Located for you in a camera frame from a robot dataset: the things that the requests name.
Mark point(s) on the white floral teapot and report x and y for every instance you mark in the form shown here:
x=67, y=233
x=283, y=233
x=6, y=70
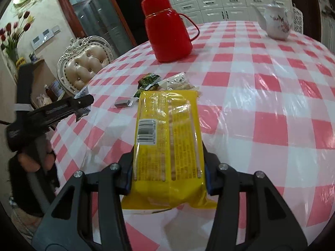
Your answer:
x=277, y=23

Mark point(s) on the wall switch panel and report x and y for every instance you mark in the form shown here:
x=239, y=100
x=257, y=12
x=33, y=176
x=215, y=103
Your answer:
x=44, y=36

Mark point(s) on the white lattice chair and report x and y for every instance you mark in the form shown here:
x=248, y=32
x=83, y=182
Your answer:
x=298, y=21

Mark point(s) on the person's left hand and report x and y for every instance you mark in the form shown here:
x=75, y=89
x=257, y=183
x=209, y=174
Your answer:
x=26, y=162

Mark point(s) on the glass sliding door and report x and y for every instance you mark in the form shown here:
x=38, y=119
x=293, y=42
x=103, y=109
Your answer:
x=99, y=18

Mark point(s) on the pink checked tablecloth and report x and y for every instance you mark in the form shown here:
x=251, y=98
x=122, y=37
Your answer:
x=248, y=109

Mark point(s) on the wooden side cabinet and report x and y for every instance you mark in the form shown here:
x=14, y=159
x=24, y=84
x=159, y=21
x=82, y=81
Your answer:
x=44, y=70

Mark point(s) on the yellow snack packet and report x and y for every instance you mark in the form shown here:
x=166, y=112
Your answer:
x=167, y=136

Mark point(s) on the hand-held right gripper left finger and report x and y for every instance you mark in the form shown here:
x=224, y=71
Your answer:
x=128, y=183

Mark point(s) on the small grey packet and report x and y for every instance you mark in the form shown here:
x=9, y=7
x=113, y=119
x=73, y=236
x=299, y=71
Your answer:
x=124, y=102

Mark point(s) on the dark snack packet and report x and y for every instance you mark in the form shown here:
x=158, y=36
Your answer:
x=83, y=92

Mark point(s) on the clear snack packet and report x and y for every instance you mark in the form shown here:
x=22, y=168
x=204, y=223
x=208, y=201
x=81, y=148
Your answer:
x=178, y=82

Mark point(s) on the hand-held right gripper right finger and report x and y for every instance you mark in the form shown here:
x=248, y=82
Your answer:
x=208, y=179

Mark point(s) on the tulip bouquet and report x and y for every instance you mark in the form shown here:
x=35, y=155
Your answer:
x=15, y=31

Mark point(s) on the white glass-door cabinet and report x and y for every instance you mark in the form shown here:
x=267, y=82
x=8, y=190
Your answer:
x=222, y=7

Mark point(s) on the green snack packet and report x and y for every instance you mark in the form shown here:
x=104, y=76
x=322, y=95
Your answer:
x=138, y=94
x=149, y=80

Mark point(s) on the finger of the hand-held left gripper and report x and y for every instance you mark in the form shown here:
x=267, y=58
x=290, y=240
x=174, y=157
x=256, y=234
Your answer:
x=65, y=103
x=62, y=116

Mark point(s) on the cream tufted chair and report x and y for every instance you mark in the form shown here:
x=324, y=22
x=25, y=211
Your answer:
x=83, y=68

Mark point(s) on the yellow box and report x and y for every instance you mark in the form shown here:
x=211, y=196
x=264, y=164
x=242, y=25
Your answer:
x=21, y=62

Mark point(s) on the red thermos jug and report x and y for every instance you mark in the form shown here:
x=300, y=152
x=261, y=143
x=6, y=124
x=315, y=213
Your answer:
x=167, y=31

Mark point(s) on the white sideboard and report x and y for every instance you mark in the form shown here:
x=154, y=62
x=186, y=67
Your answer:
x=328, y=31

